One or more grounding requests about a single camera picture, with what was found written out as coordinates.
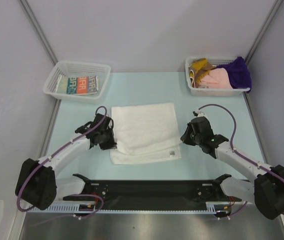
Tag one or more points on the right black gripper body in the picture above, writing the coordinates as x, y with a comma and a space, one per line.
187, 135

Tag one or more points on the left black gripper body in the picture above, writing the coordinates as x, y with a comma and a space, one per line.
107, 141

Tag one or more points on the white towel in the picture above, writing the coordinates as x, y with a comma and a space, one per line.
145, 134

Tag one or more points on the colourful rabbit print towel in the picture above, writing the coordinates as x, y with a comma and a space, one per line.
83, 85

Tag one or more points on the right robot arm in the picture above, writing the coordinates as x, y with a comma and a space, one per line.
264, 184

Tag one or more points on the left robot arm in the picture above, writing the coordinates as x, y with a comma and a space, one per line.
37, 185

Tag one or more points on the white basket with towels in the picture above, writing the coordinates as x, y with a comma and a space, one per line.
211, 92

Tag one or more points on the empty white plastic basket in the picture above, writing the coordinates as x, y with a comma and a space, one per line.
70, 69

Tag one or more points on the pink towel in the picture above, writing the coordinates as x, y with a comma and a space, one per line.
216, 79

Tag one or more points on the yellow patterned towel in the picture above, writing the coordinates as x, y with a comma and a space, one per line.
198, 69

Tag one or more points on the purple towel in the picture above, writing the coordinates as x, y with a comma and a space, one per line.
238, 74

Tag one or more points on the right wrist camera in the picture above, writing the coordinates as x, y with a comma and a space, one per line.
199, 114

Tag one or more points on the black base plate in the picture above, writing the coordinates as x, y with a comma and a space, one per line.
160, 191

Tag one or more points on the grey cable duct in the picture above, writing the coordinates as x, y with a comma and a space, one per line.
134, 207

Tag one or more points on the right aluminium corner post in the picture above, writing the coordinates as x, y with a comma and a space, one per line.
263, 30

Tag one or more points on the aluminium corner post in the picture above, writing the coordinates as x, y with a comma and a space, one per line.
25, 6
263, 30

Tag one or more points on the left aluminium corner post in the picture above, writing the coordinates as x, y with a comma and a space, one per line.
25, 6

